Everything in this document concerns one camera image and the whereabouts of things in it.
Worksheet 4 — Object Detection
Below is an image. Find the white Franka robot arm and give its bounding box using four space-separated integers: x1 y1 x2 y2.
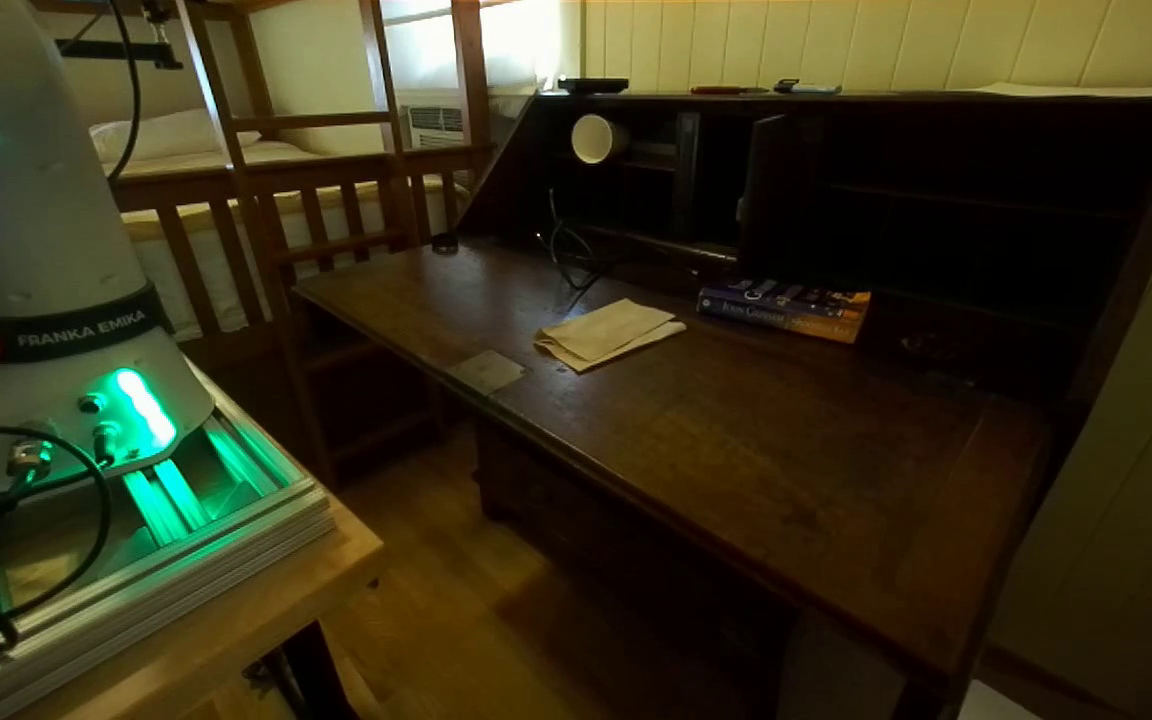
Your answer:
0 0 212 490

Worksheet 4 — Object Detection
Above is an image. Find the cream paper notebook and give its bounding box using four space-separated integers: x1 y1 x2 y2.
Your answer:
537 301 680 371

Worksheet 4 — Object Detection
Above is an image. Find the small white paper card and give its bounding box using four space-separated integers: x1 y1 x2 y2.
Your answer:
453 353 523 391

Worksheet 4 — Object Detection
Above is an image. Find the dark wooden secretary desk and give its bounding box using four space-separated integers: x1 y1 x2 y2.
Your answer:
302 93 1152 720

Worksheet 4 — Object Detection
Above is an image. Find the blue patterned box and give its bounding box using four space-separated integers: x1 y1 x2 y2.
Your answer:
697 281 870 342

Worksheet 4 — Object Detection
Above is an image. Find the black flat device on desk top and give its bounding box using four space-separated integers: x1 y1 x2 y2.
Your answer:
555 75 627 95

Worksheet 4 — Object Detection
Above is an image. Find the white pillow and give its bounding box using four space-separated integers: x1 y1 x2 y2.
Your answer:
87 108 227 170

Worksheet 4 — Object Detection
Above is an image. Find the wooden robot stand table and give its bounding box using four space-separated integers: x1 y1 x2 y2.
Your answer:
22 501 384 720

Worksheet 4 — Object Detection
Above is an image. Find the black cable on desk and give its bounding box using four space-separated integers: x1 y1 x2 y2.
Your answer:
537 185 610 321

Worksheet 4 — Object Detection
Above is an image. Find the white wall air vent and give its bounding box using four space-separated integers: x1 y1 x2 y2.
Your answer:
404 103 464 134

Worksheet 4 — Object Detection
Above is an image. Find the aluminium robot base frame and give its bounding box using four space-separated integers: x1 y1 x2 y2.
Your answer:
0 391 327 720

